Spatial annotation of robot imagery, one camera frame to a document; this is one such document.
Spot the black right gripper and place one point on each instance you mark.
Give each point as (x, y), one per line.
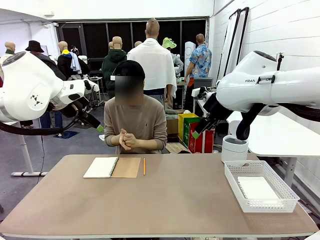
(215, 106)

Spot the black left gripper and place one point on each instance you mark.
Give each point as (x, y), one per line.
(81, 108)

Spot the spiral notebook with brown cover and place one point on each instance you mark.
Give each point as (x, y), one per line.
(100, 167)

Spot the orange pencil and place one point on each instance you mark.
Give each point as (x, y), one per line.
(144, 166)

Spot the white notebook paper sheet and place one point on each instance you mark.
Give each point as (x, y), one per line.
(257, 187)

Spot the person's left forearm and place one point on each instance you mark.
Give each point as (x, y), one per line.
(152, 144)

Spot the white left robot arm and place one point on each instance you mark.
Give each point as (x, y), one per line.
(27, 82)

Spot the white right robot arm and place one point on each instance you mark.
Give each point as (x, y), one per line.
(287, 90)

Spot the person's right forearm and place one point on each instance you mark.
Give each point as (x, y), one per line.
(112, 141)

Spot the person's right hand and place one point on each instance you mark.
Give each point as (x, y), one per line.
(123, 140)

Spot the person's left hand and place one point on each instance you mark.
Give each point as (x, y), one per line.
(133, 141)

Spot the red bag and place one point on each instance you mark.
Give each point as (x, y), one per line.
(208, 142)

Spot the green bag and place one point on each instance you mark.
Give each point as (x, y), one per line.
(187, 130)

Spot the white side table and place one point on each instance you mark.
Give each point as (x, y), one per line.
(200, 106)

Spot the yellow bag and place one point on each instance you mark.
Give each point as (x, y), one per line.
(186, 117)

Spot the cardboard box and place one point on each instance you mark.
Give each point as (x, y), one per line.
(173, 126)

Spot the folded grey-green cloth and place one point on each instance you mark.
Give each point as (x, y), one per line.
(173, 113)

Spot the wooden slatted board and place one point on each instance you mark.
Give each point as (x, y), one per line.
(177, 147)

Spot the white cylindrical trash can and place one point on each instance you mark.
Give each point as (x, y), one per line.
(233, 151)

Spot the white metal stool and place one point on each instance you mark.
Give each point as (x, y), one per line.
(97, 82)

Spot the beige sweater torso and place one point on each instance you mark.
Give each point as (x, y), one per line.
(135, 117)

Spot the grey bin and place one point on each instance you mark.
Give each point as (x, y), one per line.
(202, 82)

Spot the person's head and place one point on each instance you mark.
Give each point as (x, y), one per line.
(128, 90)

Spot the mannequin in dark green hoodie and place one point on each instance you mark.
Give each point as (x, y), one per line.
(111, 65)

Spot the black baseball cap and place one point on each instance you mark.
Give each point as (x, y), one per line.
(130, 68)

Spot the mannequin with yellow collar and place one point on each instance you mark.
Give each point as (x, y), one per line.
(65, 62)

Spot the white desk with floor leg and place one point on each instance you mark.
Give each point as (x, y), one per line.
(26, 150)

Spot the white tower appliance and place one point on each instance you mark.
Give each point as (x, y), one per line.
(189, 52)

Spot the large white table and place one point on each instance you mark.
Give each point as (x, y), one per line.
(280, 135)

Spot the mannequin in white cape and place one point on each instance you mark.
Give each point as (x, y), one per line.
(155, 67)

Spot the black-framed white panel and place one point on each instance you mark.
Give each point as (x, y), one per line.
(241, 37)
(228, 45)

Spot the mannequin with green hat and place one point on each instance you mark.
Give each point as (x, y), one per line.
(168, 43)

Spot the mannequin with black bucket hat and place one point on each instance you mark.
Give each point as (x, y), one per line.
(35, 46)

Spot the black tripod stand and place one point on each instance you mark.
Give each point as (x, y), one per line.
(280, 60)

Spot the mannequin in cream jacket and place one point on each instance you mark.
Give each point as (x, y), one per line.
(10, 47)

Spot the white perforated plastic basket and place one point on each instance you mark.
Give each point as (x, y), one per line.
(285, 205)

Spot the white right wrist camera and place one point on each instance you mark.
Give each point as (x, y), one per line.
(198, 92)

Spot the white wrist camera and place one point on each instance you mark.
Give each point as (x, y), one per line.
(93, 85)
(198, 92)

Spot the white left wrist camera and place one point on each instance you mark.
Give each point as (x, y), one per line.
(93, 85)

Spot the white head-mounted camera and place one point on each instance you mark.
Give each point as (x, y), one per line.
(113, 77)

